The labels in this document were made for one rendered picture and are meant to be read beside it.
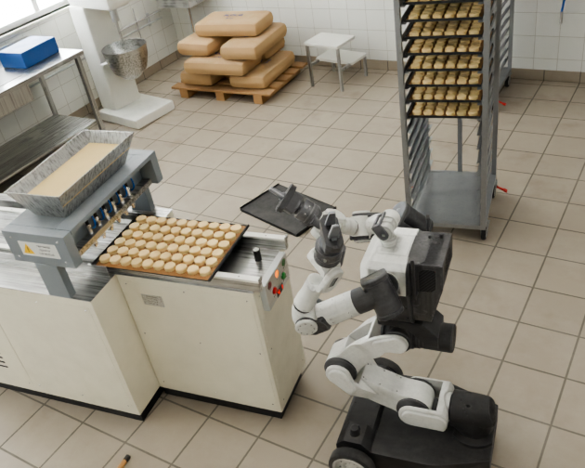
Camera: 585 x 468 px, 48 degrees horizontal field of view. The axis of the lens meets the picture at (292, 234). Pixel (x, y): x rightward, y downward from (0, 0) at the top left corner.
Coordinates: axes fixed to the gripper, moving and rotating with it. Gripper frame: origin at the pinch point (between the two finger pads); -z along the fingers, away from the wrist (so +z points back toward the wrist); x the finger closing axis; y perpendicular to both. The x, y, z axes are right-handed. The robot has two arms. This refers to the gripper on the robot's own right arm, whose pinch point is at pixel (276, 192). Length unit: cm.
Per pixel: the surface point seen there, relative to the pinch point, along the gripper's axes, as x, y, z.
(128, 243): 47, 59, -38
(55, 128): -5, 386, -159
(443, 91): -116, 91, 62
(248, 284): 35.4, 18.0, 12.0
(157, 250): 42, 51, -26
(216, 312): 52, 37, 10
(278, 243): 12.8, 35.5, 16.8
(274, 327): 45, 40, 36
